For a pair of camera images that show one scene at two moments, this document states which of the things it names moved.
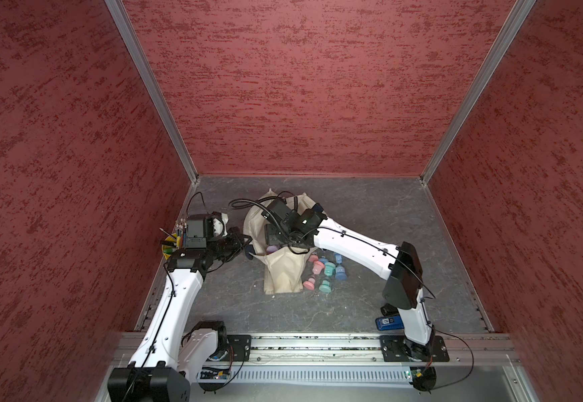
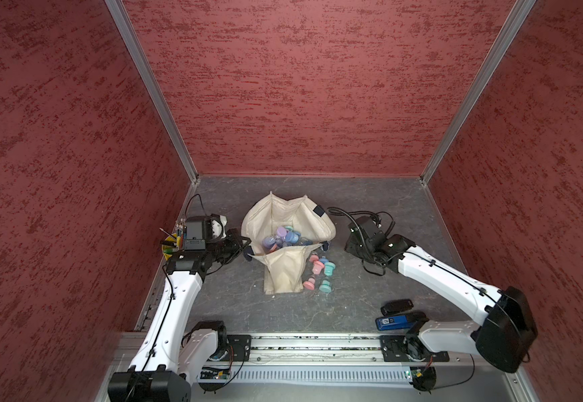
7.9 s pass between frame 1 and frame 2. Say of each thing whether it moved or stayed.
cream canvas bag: stayed
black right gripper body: moved
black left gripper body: stayed
